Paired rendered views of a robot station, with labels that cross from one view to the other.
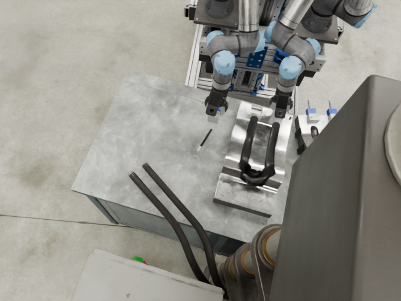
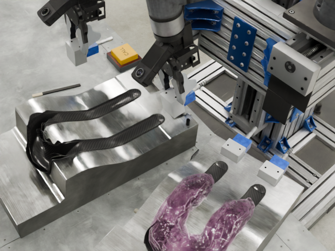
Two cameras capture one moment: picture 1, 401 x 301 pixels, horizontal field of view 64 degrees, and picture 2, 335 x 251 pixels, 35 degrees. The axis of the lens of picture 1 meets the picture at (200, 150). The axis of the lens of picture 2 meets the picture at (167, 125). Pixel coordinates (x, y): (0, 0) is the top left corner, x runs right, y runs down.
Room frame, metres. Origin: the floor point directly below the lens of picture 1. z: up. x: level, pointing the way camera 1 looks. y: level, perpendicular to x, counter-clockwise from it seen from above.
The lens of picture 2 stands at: (0.14, -0.96, 1.88)
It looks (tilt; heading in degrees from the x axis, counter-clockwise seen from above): 49 degrees down; 42
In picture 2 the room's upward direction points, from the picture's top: 5 degrees clockwise
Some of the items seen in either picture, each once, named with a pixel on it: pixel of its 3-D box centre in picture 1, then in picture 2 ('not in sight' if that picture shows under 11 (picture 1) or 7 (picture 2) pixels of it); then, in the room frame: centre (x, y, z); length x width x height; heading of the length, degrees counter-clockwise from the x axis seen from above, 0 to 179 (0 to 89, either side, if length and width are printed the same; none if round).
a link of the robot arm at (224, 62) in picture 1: (223, 67); not in sight; (0.79, -0.04, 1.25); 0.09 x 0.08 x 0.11; 19
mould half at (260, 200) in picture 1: (255, 154); (87, 137); (0.63, -0.25, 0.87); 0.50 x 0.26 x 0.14; 171
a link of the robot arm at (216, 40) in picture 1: (221, 46); not in sight; (0.89, -0.03, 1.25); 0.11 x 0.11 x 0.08; 19
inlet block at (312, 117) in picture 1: (310, 111); (242, 142); (0.92, -0.52, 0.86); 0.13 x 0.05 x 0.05; 8
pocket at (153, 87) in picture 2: (255, 111); (151, 90); (0.86, -0.24, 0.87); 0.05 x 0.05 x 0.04; 81
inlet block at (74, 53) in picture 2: (216, 108); (91, 46); (0.81, -0.05, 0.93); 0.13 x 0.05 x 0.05; 171
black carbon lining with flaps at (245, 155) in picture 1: (260, 148); (93, 124); (0.64, -0.27, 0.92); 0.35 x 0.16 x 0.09; 171
